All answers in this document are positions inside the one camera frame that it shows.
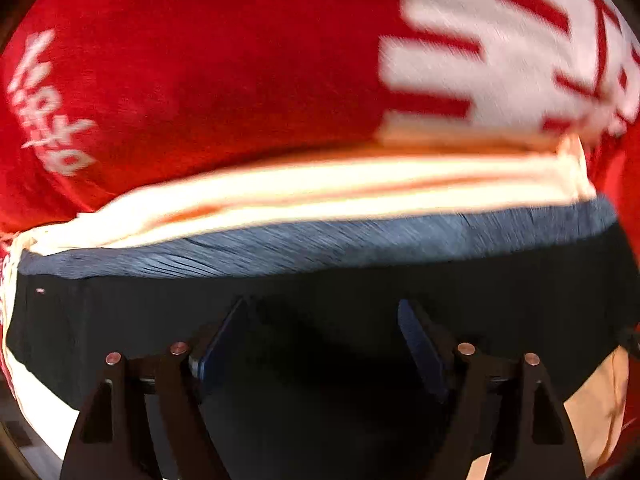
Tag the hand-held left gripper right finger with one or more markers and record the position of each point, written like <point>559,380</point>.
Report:
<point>421,347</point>

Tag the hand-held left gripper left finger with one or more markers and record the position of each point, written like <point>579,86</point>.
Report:
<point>219,347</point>

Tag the black pants with patterned waistband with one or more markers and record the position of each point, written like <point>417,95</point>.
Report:
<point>320,305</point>

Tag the red printed blanket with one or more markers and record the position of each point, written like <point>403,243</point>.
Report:
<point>225,70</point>

